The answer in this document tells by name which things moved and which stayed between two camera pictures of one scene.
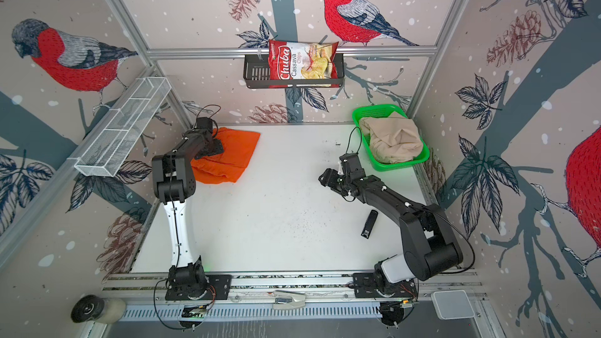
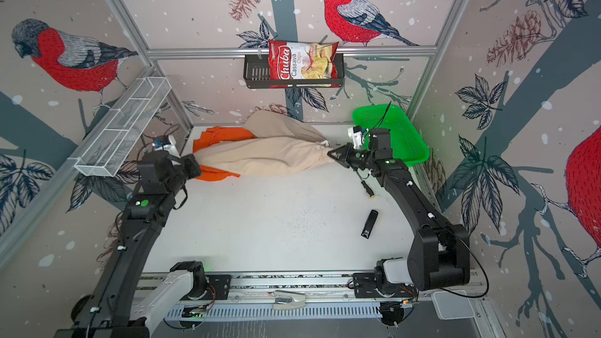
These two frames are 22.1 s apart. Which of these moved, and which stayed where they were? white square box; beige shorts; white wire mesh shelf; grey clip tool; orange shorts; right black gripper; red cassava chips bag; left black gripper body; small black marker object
Moved: left black gripper body; beige shorts; right black gripper
Stayed: white wire mesh shelf; white square box; small black marker object; grey clip tool; orange shorts; red cassava chips bag
